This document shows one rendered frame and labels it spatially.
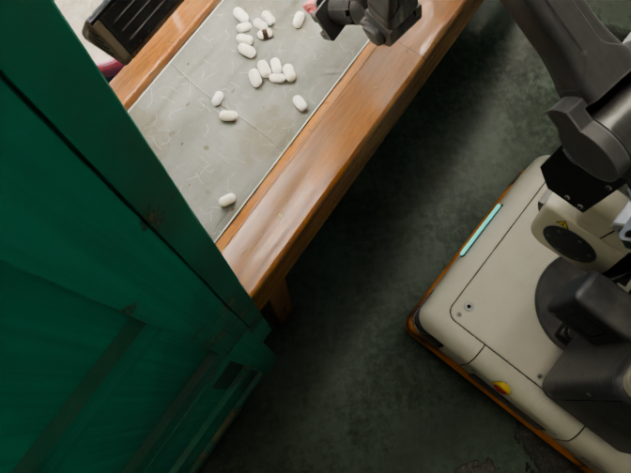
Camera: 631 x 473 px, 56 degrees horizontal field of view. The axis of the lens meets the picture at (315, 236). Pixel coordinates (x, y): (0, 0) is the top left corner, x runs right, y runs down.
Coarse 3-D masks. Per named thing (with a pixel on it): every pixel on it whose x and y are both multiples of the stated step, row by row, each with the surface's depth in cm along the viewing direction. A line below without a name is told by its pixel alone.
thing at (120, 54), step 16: (112, 0) 78; (128, 0) 80; (144, 0) 81; (160, 0) 83; (176, 0) 85; (96, 16) 78; (112, 16) 79; (128, 16) 80; (144, 16) 82; (160, 16) 84; (96, 32) 78; (112, 32) 80; (128, 32) 81; (144, 32) 83; (112, 48) 80; (128, 48) 82; (128, 64) 83
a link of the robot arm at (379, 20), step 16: (368, 0) 89; (384, 0) 85; (400, 0) 85; (416, 0) 88; (368, 16) 93; (384, 16) 88; (400, 16) 89; (416, 16) 93; (384, 32) 92; (400, 32) 93
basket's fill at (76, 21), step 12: (60, 0) 123; (72, 0) 123; (84, 0) 123; (96, 0) 122; (72, 12) 122; (84, 12) 121; (72, 24) 121; (96, 48) 120; (96, 60) 119; (108, 60) 119
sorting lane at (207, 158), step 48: (240, 0) 121; (288, 0) 121; (192, 48) 119; (288, 48) 119; (336, 48) 119; (144, 96) 116; (192, 96) 116; (240, 96) 116; (288, 96) 116; (192, 144) 113; (240, 144) 113; (288, 144) 113; (192, 192) 111; (240, 192) 111
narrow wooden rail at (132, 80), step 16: (192, 0) 119; (208, 0) 119; (176, 16) 118; (192, 16) 118; (160, 32) 117; (176, 32) 117; (192, 32) 119; (144, 48) 116; (160, 48) 116; (176, 48) 117; (144, 64) 115; (160, 64) 115; (112, 80) 114; (128, 80) 114; (144, 80) 114; (128, 96) 113
